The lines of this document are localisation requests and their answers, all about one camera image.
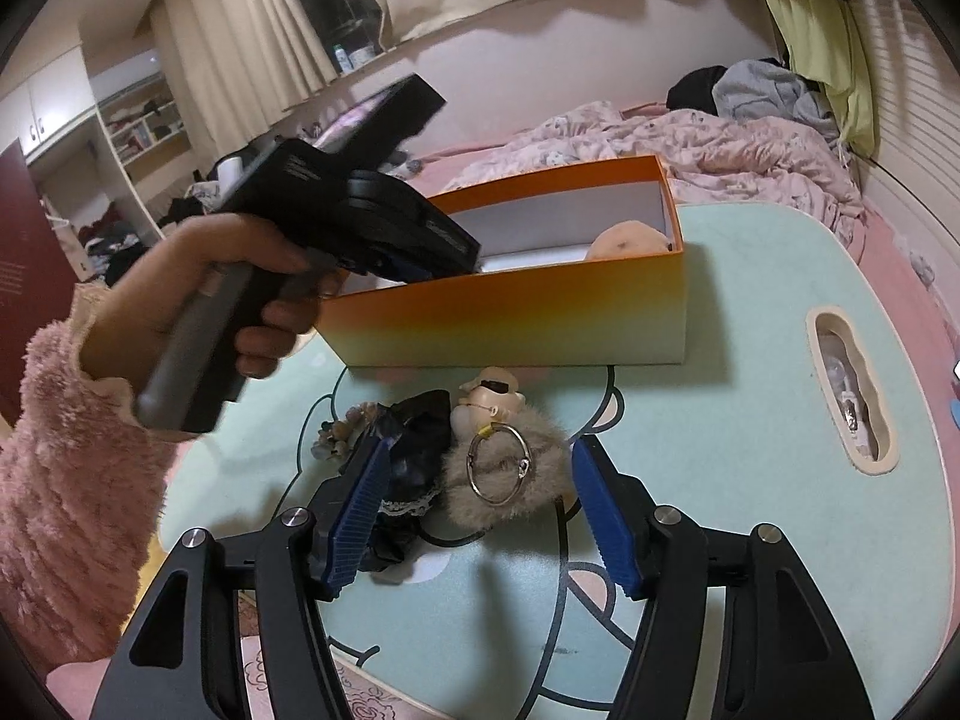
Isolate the teal cartoon lap table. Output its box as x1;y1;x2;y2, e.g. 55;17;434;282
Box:
157;199;947;720

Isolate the white open shelf unit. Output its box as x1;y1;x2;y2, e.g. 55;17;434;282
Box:
94;71;188;166

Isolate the messy clothes pile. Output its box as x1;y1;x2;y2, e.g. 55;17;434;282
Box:
79;195;218;284

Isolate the brown round plush toy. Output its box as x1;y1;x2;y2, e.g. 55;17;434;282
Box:
586;219;674;262

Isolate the figurine fur ball keychain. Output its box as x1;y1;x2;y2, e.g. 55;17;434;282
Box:
439;366;580;537

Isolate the dark red panel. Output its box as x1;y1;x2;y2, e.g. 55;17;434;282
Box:
0;139;80;428

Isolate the grey hoodie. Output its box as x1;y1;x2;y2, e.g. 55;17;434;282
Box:
711;58;841;140

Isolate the rose print pink cloth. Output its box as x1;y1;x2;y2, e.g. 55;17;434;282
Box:
232;592;466;720

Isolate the yellow-green hanging cloth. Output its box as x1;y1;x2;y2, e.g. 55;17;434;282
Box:
757;0;878;158

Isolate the white slatted panel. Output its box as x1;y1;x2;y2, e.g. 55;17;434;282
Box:
847;0;960;361

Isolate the white wall cabinet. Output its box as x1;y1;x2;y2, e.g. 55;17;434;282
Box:
0;45;98;162

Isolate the beaded charm string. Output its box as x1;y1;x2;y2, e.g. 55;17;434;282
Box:
311;401;383;466

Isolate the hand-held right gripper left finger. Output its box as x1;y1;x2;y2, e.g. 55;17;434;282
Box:
88;435;395;720

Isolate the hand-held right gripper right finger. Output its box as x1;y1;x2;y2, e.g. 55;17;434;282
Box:
570;433;875;720

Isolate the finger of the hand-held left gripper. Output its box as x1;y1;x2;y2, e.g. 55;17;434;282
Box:
346;169;482;287

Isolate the person's left hand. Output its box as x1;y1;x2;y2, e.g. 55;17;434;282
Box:
79;211;346;383

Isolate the pink floral quilt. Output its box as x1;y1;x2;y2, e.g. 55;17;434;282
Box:
491;101;867;248

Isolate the black garment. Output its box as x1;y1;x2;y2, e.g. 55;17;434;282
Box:
666;66;728;112

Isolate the pink bed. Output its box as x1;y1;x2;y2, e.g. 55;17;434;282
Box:
390;97;960;428

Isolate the orange cardboard box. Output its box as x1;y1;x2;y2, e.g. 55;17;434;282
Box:
315;154;689;368

